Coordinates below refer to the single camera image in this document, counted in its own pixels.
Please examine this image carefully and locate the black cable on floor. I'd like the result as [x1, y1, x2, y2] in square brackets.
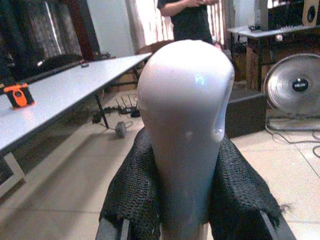
[264, 119, 320, 159]

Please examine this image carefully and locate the black bag on table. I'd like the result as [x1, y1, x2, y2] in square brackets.
[34, 53, 84, 73]

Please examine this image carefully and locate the person in black clothes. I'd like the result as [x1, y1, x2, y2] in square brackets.
[156, 0, 218, 46]

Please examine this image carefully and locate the grey power adapter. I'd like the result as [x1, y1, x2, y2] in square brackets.
[114, 121, 133, 139]

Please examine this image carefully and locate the black wifi router with antennas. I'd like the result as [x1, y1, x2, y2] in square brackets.
[115, 94, 141, 118]

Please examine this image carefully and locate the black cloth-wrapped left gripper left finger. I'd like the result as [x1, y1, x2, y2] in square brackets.
[95, 127, 166, 240]

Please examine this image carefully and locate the grey desk with equipment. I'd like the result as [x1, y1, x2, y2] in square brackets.
[226, 23, 320, 91]

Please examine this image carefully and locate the black audio mixer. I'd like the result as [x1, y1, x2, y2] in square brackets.
[267, 4, 304, 30]

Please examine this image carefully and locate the long grey table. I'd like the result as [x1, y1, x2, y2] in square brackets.
[0, 51, 153, 198]

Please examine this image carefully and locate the orange and black device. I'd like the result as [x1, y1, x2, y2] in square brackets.
[3, 82, 36, 110]

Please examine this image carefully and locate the round silver floor fan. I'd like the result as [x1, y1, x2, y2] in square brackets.
[263, 53, 320, 131]

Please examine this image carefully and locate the wooden speaker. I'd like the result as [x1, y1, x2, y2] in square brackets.
[301, 0, 320, 27]

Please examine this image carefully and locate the black box on floor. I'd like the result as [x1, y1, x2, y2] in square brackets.
[224, 89, 268, 139]

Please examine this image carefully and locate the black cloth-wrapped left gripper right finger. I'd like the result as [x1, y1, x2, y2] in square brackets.
[206, 133, 297, 240]

